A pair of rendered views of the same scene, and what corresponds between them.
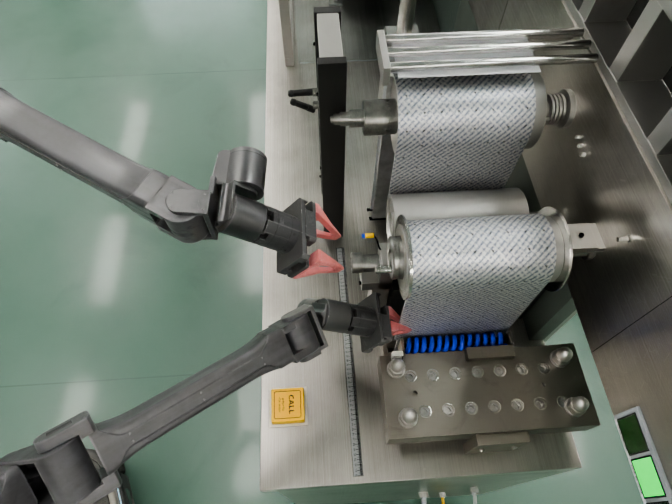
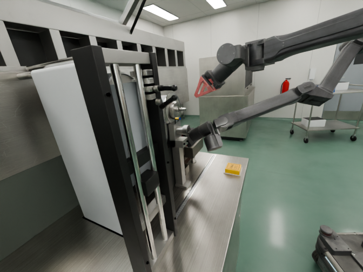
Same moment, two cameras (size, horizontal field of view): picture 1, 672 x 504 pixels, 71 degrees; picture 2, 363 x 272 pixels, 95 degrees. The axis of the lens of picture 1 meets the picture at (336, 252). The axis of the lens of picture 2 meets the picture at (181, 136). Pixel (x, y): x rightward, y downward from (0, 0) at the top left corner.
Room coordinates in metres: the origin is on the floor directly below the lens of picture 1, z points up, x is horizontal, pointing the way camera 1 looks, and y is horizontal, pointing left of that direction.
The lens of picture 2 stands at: (0.99, 0.28, 1.39)
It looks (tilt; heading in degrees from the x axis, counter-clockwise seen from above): 20 degrees down; 212
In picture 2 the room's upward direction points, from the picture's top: 5 degrees counter-clockwise
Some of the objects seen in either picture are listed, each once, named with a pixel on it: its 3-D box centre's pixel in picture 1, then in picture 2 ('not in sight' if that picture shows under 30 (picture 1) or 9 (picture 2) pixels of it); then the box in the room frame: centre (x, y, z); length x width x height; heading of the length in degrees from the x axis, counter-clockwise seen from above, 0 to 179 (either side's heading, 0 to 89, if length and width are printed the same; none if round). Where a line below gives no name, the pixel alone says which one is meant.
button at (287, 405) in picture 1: (288, 405); (233, 168); (0.23, 0.10, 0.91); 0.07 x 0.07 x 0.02; 4
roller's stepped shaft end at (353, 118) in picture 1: (346, 118); not in sight; (0.65, -0.02, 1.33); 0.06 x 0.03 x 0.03; 94
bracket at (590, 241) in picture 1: (583, 237); not in sight; (0.43, -0.42, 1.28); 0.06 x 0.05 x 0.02; 94
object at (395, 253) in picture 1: (395, 257); (175, 110); (0.41, -0.10, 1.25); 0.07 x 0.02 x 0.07; 4
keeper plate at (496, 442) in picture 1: (495, 444); not in sight; (0.15, -0.31, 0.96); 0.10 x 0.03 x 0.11; 94
